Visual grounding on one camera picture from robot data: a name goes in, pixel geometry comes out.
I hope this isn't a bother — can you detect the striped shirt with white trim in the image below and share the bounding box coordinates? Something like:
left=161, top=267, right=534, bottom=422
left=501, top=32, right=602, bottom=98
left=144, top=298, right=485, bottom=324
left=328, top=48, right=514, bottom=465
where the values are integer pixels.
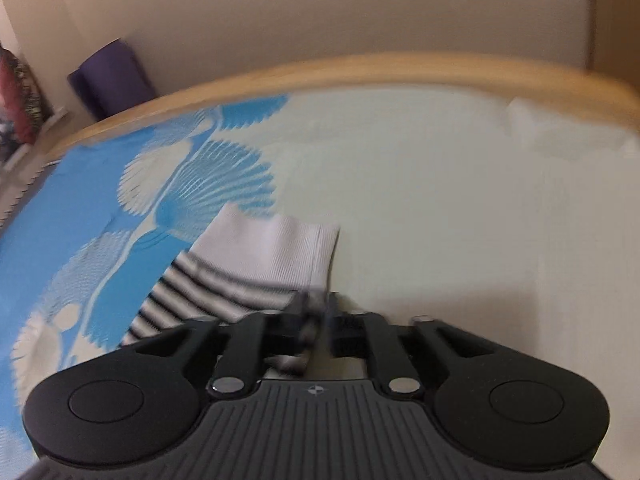
left=120, top=203, right=342, bottom=377

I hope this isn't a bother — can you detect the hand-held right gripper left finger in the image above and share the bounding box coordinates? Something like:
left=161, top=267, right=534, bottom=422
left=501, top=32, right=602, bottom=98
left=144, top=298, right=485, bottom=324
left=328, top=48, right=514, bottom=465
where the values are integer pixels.
left=146, top=291, right=314, bottom=401

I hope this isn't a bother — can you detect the blue shell print bed sheet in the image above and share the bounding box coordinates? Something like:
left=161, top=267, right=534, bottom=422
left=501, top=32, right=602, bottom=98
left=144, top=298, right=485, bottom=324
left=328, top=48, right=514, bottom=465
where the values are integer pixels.
left=0, top=91, right=640, bottom=480

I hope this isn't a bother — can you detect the red patterned cloth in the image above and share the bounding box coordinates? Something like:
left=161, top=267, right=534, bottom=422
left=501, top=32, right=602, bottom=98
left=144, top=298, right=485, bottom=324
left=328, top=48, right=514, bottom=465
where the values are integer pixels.
left=0, top=46, right=57, bottom=162

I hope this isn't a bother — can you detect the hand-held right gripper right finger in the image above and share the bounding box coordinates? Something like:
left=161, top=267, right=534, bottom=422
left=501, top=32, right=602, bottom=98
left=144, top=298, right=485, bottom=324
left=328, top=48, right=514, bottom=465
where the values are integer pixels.
left=322, top=291, right=487, bottom=401

